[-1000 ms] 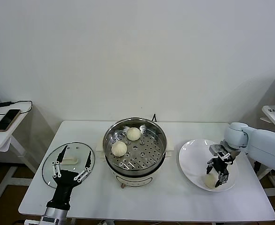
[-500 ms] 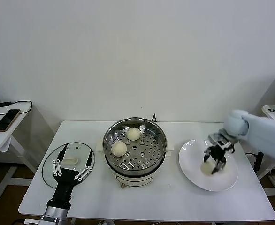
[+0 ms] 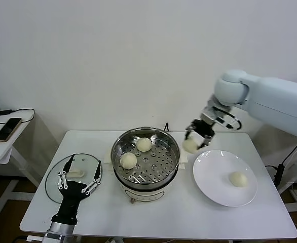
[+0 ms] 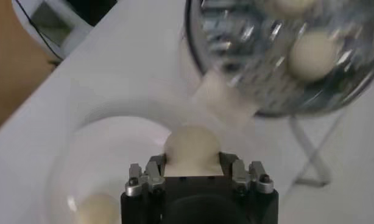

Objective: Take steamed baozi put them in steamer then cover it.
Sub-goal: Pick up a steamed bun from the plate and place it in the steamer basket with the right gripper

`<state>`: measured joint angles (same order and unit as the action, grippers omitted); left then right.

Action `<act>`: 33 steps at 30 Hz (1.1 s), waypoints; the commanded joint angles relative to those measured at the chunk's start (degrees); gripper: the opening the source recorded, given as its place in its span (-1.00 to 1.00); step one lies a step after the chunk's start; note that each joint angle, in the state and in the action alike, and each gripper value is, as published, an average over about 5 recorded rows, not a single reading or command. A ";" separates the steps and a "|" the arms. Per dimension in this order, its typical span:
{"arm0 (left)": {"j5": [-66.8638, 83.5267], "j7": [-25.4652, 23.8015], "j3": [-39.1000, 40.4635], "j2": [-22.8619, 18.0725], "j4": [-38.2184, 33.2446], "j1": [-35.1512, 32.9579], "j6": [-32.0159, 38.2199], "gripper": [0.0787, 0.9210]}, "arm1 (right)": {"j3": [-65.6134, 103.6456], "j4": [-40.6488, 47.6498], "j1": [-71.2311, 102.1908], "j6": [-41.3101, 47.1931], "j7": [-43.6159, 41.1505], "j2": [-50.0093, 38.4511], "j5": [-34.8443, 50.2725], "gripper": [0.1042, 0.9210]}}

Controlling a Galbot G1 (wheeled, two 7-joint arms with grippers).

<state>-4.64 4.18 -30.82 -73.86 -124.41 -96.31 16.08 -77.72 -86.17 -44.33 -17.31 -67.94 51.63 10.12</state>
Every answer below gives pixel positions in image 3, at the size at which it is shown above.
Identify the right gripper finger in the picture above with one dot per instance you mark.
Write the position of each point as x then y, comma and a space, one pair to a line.
188, 133
205, 143

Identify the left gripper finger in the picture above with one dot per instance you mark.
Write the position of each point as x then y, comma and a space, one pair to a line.
62, 177
96, 179

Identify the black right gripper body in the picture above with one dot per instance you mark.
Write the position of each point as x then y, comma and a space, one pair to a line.
201, 128

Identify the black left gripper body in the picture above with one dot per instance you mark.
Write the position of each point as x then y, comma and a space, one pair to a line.
71, 195

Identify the white steamed baozi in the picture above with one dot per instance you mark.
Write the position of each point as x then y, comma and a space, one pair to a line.
128, 160
144, 144
238, 179
190, 146

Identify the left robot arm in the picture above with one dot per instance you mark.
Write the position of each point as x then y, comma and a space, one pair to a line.
61, 227

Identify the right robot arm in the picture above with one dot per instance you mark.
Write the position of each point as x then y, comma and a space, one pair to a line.
272, 98

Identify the stainless steel steamer basket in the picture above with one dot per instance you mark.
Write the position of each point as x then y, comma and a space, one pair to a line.
158, 167

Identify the white round plate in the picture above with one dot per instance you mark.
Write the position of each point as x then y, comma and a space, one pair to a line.
209, 177

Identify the white electric cooker pot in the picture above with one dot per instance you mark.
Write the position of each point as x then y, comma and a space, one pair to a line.
143, 195

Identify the black smartphone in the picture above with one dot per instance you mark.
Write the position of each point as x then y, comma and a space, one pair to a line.
7, 129

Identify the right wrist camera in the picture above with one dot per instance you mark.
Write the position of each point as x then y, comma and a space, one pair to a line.
208, 118

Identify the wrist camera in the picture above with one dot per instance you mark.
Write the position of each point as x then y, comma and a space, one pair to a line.
52, 236
208, 118

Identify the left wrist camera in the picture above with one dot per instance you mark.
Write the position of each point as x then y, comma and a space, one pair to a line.
52, 236

